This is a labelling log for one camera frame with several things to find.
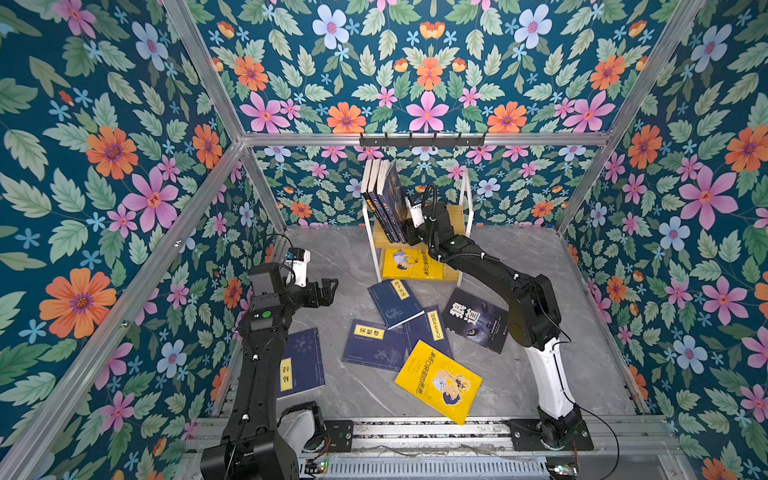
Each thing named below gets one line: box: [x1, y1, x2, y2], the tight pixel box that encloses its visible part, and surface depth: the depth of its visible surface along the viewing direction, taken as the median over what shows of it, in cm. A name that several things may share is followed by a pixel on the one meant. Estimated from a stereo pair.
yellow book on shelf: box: [382, 248, 445, 281], surface depth 104 cm
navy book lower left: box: [342, 319, 407, 372], surface depth 90 cm
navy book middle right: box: [405, 305, 453, 358], surface depth 92 cm
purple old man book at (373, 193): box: [367, 159, 400, 244], surface depth 80 cm
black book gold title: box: [361, 159, 391, 243], surface depth 79 cm
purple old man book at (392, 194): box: [376, 159, 409, 243], surface depth 81 cm
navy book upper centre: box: [367, 279, 425, 330], surface depth 98 cm
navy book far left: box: [276, 327, 326, 401], surface depth 86 cm
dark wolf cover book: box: [444, 287, 510, 354], surface depth 95 cm
